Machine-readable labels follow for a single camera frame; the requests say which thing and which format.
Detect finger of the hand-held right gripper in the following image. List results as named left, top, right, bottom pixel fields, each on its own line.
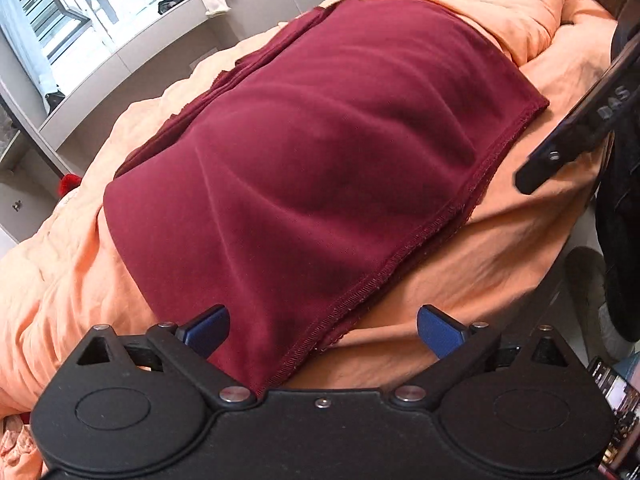
left=515, top=127, right=603, bottom=196

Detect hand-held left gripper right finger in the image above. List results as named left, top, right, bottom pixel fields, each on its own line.
left=390, top=304, right=583, bottom=409

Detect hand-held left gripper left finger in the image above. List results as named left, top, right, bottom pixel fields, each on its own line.
left=67, top=304, right=257, bottom=409

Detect maroon cloth garment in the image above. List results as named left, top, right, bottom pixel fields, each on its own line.
left=102, top=0, right=551, bottom=397

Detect orange duvet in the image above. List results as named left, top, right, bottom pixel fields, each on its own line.
left=0, top=0, right=621, bottom=480

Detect person's dark pants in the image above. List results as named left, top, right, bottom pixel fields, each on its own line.
left=594, top=125, right=640, bottom=343

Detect grey slipper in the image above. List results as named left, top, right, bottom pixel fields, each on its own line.
left=564, top=247, right=635, bottom=362

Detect red plush toy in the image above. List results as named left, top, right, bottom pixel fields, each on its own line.
left=56, top=172, right=84, bottom=197

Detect pink lace garment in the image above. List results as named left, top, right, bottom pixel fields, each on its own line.
left=0, top=410, right=37, bottom=468

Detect grey wardrobe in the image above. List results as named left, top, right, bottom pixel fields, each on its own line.
left=0, top=77, right=78, bottom=248

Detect grey window bench cabinet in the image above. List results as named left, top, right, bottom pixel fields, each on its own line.
left=39, top=0, right=321, bottom=147

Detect light blue curtain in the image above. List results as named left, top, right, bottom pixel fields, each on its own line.
left=0, top=0, right=57, bottom=98

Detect window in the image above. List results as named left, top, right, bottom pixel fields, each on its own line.
left=0, top=0, right=321, bottom=88

